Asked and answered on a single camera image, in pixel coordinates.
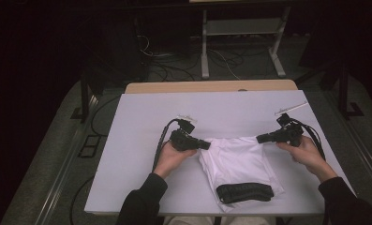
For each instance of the person's left hand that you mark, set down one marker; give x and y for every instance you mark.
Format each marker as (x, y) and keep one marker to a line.
(171, 159)

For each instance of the dark cabinet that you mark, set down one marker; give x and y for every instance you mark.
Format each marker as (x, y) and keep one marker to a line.
(121, 47)

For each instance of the white board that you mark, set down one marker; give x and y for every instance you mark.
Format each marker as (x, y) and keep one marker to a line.
(136, 125)

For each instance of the black metal stand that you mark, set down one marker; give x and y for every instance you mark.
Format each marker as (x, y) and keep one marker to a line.
(84, 93)
(343, 93)

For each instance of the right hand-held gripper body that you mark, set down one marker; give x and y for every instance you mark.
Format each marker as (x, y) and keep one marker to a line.
(291, 134)

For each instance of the person's right hand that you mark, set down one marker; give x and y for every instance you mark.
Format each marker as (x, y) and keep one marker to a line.
(308, 157)

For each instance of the white metal stand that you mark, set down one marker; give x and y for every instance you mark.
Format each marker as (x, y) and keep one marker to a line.
(243, 26)

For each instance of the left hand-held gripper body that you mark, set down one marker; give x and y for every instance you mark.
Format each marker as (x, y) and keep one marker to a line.
(183, 140)

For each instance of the white shorts with black waistband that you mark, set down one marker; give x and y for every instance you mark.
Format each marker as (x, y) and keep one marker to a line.
(236, 159)

